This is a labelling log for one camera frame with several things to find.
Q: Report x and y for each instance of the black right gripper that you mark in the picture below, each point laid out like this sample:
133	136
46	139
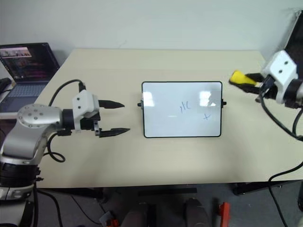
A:
268	87

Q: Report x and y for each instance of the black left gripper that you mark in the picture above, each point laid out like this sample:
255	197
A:
88	123

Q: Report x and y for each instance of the yellow whiteboard eraser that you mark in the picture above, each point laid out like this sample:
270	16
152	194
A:
240	77

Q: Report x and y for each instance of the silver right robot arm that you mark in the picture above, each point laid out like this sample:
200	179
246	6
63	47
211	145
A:
296	92

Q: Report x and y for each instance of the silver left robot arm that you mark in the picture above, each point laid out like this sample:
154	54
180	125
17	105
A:
28	132

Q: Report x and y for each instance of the small black-framed whiteboard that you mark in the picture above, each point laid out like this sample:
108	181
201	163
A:
182	110

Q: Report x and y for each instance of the dark framed panel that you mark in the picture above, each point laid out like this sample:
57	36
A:
294	42

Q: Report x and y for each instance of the black table crossbar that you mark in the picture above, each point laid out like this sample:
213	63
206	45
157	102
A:
167	191

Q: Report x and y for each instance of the open laptop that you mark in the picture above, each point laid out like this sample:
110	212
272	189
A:
26	73

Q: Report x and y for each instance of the dark rounded robot leg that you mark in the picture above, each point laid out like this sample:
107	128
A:
135	216
195	212

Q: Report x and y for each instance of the small red floor object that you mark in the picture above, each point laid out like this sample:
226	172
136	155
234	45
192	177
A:
113	222

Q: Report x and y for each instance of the black device beside laptop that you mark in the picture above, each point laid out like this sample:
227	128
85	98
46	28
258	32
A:
4	85

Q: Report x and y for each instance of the red clamp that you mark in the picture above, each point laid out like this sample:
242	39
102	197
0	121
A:
225	214

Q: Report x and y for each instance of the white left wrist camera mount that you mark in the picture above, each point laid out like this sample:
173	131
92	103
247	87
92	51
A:
83	104

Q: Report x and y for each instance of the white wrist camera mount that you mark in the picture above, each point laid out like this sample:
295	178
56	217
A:
281	68
83	104

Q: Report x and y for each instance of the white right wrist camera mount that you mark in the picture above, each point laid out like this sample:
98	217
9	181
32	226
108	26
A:
281	68

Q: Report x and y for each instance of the black table leg frame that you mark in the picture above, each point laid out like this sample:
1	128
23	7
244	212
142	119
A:
265	185

